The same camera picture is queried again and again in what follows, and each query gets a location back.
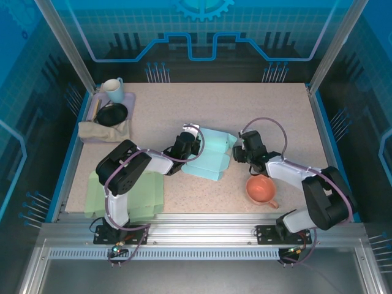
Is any light green paper box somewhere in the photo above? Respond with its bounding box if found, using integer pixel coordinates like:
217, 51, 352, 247
85, 170, 165, 220

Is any orange cup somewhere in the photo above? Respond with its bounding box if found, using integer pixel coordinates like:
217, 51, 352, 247
246, 173, 280, 209

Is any lavender plastic tray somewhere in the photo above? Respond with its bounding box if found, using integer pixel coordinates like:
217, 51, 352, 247
80, 91, 137, 144

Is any black plate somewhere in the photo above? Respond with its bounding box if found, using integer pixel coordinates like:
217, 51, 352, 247
96, 103, 129, 126

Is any beige cloth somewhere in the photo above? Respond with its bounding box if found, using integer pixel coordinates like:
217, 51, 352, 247
78, 119, 132, 143

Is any pale blue mug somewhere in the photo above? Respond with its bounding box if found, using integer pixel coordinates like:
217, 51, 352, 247
102, 77, 126, 104

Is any yellow wooden stick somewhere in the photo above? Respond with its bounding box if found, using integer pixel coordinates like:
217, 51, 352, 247
91, 99, 102, 122

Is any small LED circuit board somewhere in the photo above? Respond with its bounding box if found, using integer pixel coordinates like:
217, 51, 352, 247
110, 241, 128, 257
284, 244, 307, 257

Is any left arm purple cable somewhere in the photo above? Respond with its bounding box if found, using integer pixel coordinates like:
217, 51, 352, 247
104, 126, 205, 230

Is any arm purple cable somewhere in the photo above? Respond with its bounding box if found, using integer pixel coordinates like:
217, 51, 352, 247
239, 117, 359, 224
104, 126, 205, 230

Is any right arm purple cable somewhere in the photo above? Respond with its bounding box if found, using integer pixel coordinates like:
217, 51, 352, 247
239, 117, 359, 224

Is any aluminium side rail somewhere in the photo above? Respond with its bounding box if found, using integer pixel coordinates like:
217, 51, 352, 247
306, 84, 353, 221

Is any aluminium frame rail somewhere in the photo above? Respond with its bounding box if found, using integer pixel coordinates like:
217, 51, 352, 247
39, 213, 367, 249

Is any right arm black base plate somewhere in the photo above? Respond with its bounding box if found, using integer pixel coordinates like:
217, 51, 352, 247
255, 224, 318, 245

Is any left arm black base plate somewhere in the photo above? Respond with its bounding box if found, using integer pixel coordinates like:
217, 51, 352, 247
93, 225, 149, 246

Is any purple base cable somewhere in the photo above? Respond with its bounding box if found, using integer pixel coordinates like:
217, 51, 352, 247
280, 222, 318, 267
105, 225, 151, 268

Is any slotted white cable duct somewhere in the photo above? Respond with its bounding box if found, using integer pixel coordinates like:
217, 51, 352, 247
48, 248, 282, 261

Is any aluminium corner post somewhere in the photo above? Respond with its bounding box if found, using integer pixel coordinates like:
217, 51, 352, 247
33, 0, 98, 94
307, 0, 370, 96

